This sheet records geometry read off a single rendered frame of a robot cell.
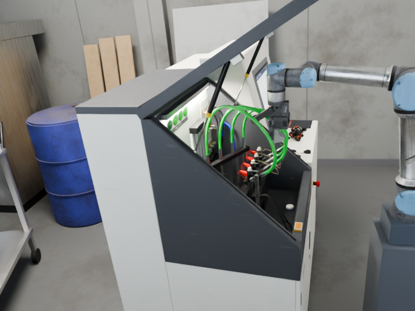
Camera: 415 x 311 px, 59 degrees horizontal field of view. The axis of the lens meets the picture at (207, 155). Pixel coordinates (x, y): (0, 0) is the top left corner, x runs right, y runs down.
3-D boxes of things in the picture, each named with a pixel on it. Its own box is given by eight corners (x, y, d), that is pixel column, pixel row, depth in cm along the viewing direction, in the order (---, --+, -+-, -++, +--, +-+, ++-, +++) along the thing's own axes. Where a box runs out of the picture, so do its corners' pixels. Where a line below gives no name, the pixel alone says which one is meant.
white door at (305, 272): (301, 392, 173) (302, 278, 146) (296, 390, 174) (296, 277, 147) (309, 292, 229) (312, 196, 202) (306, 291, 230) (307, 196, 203)
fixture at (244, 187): (260, 224, 175) (259, 196, 169) (239, 222, 178) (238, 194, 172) (271, 189, 205) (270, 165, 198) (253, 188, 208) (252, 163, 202)
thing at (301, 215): (301, 274, 148) (301, 242, 141) (289, 273, 149) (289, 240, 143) (310, 197, 201) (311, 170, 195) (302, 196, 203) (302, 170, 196)
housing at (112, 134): (185, 382, 194) (138, 106, 134) (138, 369, 203) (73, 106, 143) (244, 228, 315) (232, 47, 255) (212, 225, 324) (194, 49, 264)
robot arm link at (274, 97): (265, 92, 150) (268, 87, 157) (265, 103, 152) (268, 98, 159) (284, 92, 148) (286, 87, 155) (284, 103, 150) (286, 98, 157)
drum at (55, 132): (80, 190, 409) (57, 100, 369) (135, 194, 389) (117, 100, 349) (39, 224, 350) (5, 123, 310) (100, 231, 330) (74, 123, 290)
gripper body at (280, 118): (287, 131, 154) (287, 103, 149) (267, 131, 157) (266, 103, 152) (289, 124, 161) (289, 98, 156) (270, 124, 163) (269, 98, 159)
